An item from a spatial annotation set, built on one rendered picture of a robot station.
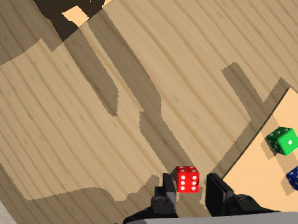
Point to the tan flat mat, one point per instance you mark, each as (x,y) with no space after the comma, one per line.
(259,171)

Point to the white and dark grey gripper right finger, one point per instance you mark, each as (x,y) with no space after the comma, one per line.
(220,200)

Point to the blue die with white pips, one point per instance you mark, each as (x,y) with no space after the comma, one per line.
(293,178)

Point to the red die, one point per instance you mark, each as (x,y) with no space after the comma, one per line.
(187,179)

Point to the green die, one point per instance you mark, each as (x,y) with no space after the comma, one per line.
(283,140)

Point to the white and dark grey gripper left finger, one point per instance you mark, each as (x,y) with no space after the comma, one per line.
(163,204)

